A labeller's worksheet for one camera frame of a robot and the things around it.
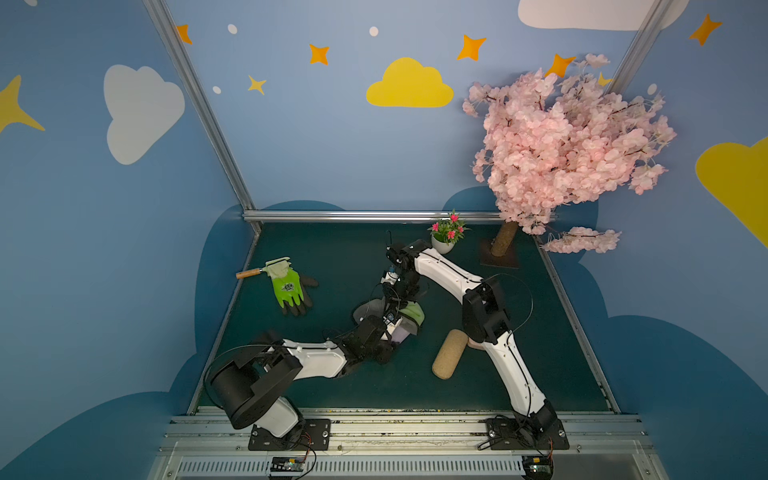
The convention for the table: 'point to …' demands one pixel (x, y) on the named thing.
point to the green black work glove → (290, 288)
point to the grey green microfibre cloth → (411, 314)
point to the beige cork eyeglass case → (449, 354)
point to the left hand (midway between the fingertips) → (390, 334)
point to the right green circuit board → (537, 467)
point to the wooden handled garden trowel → (275, 268)
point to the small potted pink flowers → (446, 232)
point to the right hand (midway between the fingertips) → (389, 309)
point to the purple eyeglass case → (403, 329)
